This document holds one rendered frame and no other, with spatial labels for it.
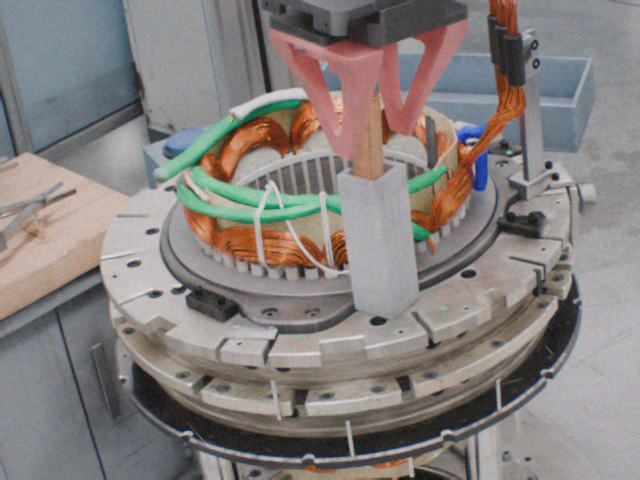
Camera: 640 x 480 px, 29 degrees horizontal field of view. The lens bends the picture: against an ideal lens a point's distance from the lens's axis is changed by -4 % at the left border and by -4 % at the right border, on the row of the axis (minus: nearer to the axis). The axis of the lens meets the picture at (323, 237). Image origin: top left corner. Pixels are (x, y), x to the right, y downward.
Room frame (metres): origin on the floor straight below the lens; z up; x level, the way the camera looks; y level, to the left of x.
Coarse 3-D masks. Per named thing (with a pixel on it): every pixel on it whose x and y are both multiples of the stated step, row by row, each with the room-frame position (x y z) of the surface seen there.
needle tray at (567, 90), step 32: (416, 64) 1.11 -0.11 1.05; (448, 64) 1.09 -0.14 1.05; (480, 64) 1.08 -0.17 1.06; (544, 64) 1.06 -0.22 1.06; (576, 64) 1.05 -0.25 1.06; (448, 96) 1.09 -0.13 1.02; (480, 96) 1.08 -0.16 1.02; (544, 96) 1.06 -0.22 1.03; (576, 96) 0.96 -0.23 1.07; (512, 128) 0.97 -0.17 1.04; (544, 128) 0.96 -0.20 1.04; (576, 128) 0.95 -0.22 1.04
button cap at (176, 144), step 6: (180, 132) 1.05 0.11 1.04; (186, 132) 1.05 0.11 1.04; (192, 132) 1.05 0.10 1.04; (198, 132) 1.04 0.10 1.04; (168, 138) 1.04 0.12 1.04; (174, 138) 1.04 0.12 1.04; (180, 138) 1.04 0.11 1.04; (186, 138) 1.04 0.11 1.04; (192, 138) 1.03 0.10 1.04; (168, 144) 1.03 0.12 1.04; (174, 144) 1.03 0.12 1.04; (180, 144) 1.03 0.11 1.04; (186, 144) 1.02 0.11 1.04; (168, 150) 1.03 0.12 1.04; (174, 150) 1.02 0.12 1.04; (180, 150) 1.02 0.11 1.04
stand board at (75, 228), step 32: (32, 160) 1.00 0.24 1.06; (0, 192) 0.94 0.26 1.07; (32, 192) 0.93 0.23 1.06; (64, 192) 0.92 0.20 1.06; (96, 192) 0.91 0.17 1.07; (0, 224) 0.89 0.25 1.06; (64, 224) 0.87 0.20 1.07; (96, 224) 0.86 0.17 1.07; (0, 256) 0.83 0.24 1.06; (32, 256) 0.82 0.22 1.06; (64, 256) 0.82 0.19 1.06; (96, 256) 0.84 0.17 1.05; (0, 288) 0.78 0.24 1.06; (32, 288) 0.80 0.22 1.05
